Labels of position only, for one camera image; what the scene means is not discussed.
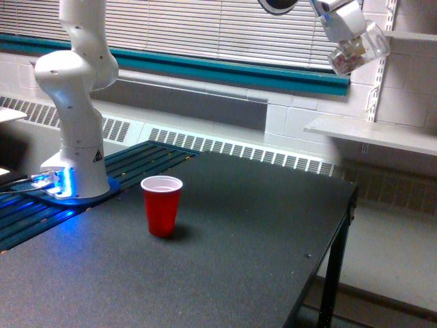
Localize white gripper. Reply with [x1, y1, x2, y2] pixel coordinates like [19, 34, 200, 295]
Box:
[311, 0, 367, 57]

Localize clear plastic cup with candy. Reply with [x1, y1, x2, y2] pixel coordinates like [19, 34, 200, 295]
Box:
[328, 20, 390, 76]

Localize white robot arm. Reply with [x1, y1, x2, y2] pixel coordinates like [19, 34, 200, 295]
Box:
[35, 1, 119, 200]

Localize white window blinds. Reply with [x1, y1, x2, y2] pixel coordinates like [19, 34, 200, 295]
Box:
[1, 1, 339, 70]

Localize white baseboard radiator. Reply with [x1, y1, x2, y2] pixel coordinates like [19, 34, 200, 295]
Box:
[0, 96, 437, 215]

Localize black table leg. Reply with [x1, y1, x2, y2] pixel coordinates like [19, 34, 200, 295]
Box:
[317, 187, 358, 327]

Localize red plastic cup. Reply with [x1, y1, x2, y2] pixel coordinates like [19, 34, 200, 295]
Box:
[140, 175, 183, 238]

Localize white shelf bracket rail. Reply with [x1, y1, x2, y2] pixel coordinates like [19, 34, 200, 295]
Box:
[366, 0, 397, 122]

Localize upper white wall shelf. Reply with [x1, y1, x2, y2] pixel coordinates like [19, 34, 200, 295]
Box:
[384, 31, 437, 42]

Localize white wall shelf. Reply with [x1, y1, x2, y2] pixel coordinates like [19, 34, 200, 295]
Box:
[384, 31, 437, 42]
[304, 115, 436, 156]

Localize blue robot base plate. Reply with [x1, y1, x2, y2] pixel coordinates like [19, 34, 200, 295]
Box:
[10, 177, 121, 206]

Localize black cable at base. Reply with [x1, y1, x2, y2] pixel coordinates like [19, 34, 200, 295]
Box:
[0, 176, 38, 195]

